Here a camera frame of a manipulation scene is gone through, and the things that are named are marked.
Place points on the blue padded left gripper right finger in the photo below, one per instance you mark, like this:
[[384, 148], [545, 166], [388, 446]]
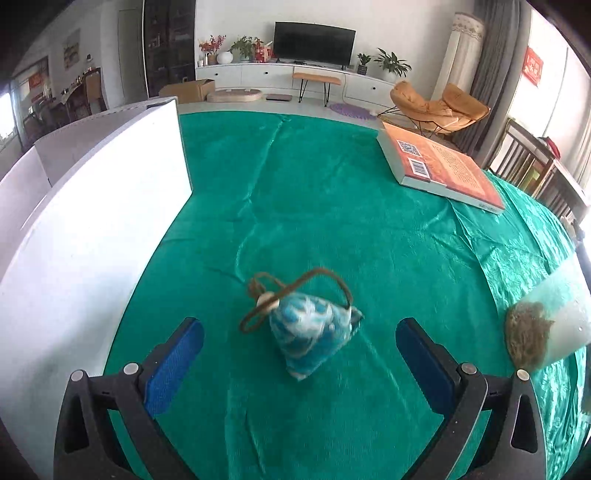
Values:
[[512, 446]]

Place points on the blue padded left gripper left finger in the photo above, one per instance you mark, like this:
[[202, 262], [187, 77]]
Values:
[[86, 444]]

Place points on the blue patterned drawstring pouch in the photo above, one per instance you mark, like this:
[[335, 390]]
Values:
[[308, 329]]

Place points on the clear jar with black lid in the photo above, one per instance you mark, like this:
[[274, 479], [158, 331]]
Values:
[[552, 321]]

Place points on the white cardboard storage box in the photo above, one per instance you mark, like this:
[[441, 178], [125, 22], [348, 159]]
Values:
[[82, 212]]

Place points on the dark wooden railing chair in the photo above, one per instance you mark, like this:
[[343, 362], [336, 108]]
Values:
[[530, 164]]

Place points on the orange book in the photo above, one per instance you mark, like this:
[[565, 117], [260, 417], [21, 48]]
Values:
[[420, 163]]

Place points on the green satin tablecloth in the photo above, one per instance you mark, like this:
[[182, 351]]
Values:
[[284, 194]]

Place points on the orange rocking lounge chair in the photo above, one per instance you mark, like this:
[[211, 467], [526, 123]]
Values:
[[456, 110]]

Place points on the purple round rug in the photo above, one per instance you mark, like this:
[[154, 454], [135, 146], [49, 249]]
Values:
[[352, 111]]

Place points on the white standing air conditioner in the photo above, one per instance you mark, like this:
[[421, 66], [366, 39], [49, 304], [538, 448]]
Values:
[[462, 55]]

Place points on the white tv cabinet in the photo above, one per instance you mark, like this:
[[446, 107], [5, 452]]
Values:
[[315, 82]]

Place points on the wooden dining chair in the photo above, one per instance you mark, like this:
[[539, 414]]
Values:
[[92, 82]]

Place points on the brown cardboard box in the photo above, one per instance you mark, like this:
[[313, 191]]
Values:
[[189, 91]]

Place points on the green potted plant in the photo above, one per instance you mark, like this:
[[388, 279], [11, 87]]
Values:
[[393, 67]]

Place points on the beige oval floor mat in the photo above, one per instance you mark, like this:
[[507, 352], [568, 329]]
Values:
[[234, 96]]

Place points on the grey curtain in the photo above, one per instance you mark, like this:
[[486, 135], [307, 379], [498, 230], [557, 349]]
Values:
[[507, 30]]

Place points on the white round vase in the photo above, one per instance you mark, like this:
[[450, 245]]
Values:
[[224, 58]]

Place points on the red flower arrangement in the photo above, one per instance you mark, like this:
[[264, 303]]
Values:
[[211, 47]]

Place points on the black flat television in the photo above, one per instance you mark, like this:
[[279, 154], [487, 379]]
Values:
[[313, 42]]

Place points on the tall black display cabinet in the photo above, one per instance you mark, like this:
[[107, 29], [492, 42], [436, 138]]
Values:
[[168, 43]]

